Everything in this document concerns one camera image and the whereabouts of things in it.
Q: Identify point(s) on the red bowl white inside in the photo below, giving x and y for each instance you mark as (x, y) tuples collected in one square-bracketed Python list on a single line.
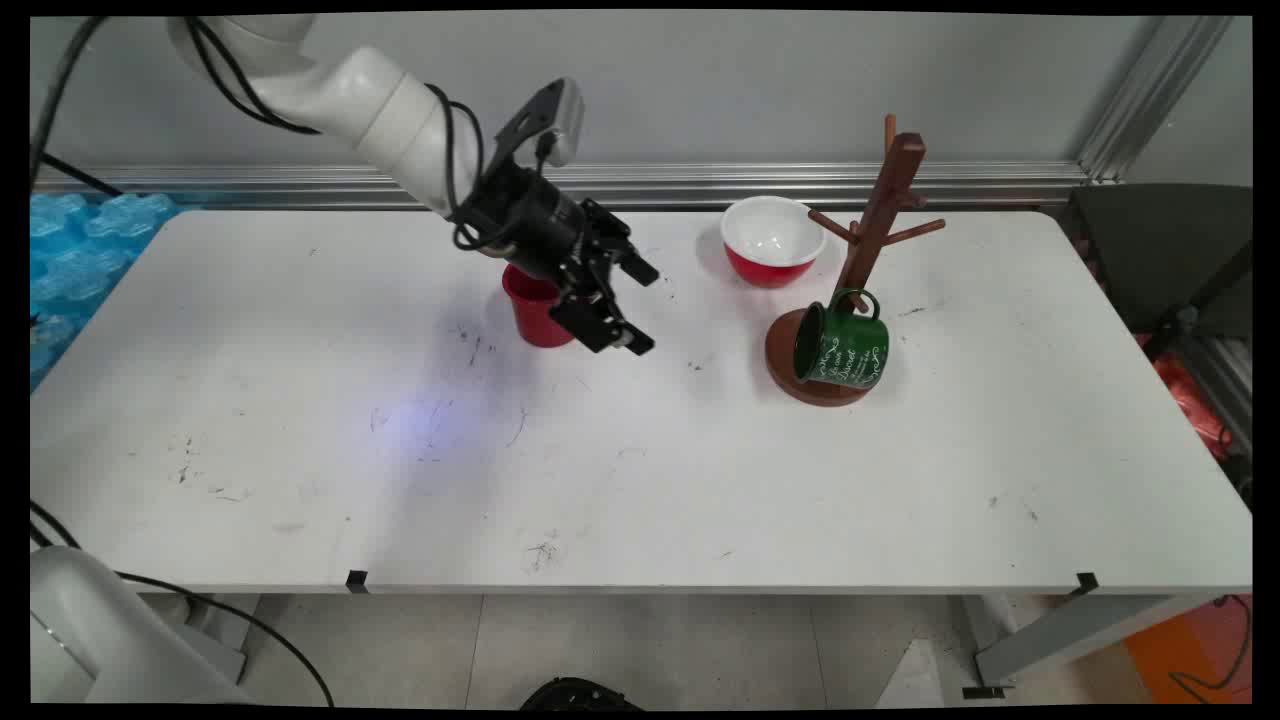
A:
[(770, 270)]

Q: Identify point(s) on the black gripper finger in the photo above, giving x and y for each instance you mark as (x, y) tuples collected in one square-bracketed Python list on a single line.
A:
[(600, 325), (625, 250)]

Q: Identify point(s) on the brown wooden mug tree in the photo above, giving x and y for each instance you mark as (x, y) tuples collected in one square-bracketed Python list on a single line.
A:
[(880, 210)]

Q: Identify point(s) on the black tape marker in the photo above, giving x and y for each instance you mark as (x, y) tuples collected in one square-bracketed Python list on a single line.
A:
[(356, 580), (1085, 583)]

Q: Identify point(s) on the slanted aluminium frame post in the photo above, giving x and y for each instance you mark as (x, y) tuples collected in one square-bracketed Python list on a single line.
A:
[(1150, 100)]

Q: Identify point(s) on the grey robot pedestal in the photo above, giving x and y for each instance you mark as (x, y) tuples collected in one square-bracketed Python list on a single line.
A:
[(215, 650)]

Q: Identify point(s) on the red plastic bag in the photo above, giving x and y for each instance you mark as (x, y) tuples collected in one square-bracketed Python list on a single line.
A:
[(1185, 395)]

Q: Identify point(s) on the grey table leg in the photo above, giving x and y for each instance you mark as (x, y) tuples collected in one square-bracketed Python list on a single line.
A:
[(1080, 630)]

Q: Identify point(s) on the horizontal aluminium frame rail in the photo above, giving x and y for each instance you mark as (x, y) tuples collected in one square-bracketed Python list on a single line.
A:
[(800, 185)]

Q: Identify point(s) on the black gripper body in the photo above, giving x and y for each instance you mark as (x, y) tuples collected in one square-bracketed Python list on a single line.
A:
[(530, 225)]

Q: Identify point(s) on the orange floor mat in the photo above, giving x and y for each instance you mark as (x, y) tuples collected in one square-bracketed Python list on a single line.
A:
[(1170, 650)]

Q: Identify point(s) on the red mug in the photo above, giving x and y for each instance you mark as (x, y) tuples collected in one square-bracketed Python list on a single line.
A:
[(535, 320)]

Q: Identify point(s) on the green enamel mug white lettering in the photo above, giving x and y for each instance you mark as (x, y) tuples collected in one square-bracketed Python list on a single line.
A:
[(850, 350)]

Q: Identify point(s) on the black round floor object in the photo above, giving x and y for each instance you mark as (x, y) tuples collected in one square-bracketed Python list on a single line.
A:
[(575, 695)]

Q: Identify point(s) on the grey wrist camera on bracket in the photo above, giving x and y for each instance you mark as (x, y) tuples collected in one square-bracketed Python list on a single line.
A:
[(565, 120)]

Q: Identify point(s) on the blue bubble wrap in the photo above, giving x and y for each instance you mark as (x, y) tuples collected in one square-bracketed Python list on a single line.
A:
[(80, 260)]

